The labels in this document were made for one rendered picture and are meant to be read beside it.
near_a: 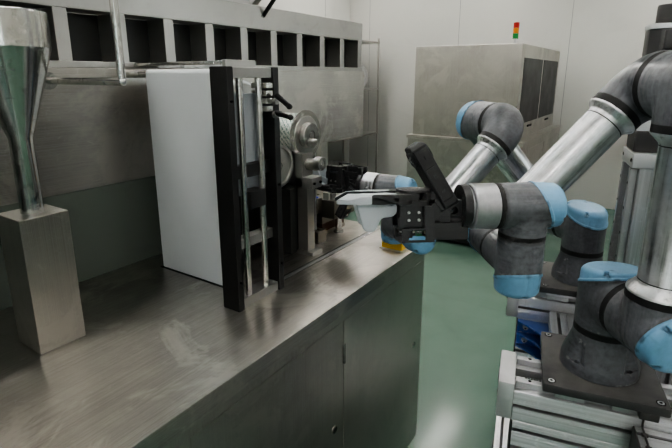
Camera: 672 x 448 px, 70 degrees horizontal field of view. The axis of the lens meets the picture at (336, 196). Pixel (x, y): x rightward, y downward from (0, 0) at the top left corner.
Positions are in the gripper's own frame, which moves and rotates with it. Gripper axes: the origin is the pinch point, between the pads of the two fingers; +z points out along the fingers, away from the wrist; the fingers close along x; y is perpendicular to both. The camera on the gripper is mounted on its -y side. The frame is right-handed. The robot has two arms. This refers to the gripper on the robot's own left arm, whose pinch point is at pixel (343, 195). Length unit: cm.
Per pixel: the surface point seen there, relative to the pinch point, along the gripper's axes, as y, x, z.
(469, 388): 107, 133, -70
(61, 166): -3, 46, 65
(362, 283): 28, 45, -9
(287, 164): -2, 63, 11
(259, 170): -2.3, 35.8, 16.2
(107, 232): 15, 56, 59
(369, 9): -176, 551, -84
